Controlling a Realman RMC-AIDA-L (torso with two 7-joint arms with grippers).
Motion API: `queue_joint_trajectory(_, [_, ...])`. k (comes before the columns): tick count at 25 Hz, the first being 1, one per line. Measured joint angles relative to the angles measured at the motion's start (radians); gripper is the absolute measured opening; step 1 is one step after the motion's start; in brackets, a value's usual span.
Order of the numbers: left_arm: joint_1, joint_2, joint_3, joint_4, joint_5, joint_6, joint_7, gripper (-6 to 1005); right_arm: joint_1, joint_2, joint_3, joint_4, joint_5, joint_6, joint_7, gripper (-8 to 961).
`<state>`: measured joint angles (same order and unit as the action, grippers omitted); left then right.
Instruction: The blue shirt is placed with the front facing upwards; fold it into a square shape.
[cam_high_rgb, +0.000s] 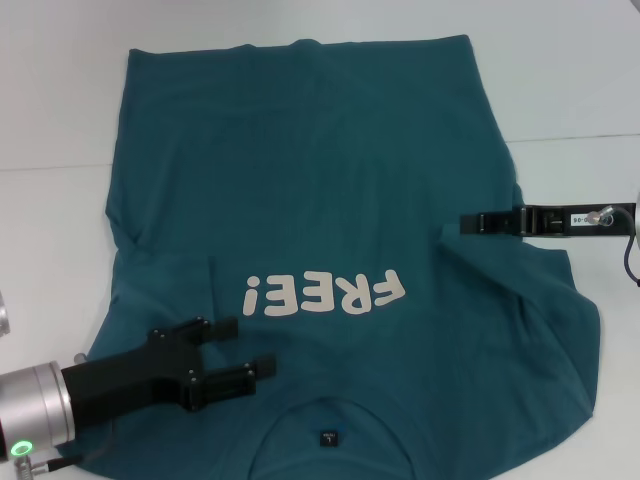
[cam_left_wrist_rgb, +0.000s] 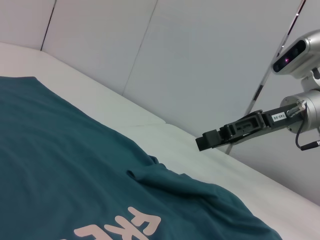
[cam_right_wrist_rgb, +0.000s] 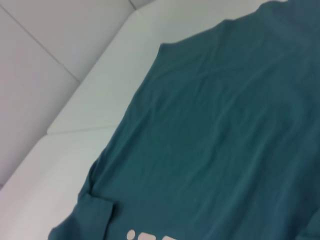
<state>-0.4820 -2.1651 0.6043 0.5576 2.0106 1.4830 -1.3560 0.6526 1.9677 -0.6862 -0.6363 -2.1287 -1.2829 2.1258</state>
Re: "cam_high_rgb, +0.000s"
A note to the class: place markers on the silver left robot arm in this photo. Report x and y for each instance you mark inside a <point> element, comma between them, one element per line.
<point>35,410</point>

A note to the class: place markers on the teal t-shirt with FREE print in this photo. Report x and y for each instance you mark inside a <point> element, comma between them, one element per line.
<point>300,175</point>

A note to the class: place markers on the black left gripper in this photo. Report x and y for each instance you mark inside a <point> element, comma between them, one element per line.
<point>130,375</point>

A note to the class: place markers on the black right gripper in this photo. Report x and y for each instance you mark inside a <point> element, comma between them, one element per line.
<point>575,220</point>

